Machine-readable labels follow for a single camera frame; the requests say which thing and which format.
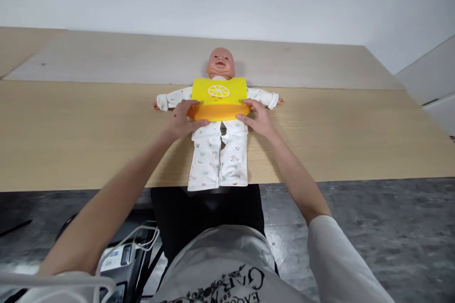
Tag person's left hand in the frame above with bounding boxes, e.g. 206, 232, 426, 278
166, 98, 211, 140

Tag person's right hand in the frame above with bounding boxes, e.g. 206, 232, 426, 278
236, 99, 276, 138

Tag yellow and orange bib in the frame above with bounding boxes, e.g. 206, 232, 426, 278
186, 77, 251, 122

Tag baby doll in white pajamas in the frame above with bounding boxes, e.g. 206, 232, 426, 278
153, 47, 285, 192

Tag person's legs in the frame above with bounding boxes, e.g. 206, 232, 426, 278
150, 185, 266, 269

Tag white labelled device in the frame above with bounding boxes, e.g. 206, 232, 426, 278
98, 239, 144, 276

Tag person's body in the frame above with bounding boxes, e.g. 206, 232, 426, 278
148, 225, 322, 303

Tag black stool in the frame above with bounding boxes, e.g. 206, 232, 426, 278
62, 210, 166, 303

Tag white cabinet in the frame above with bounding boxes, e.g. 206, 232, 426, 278
393, 34, 455, 142

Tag white cable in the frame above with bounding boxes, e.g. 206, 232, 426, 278
93, 220, 161, 303

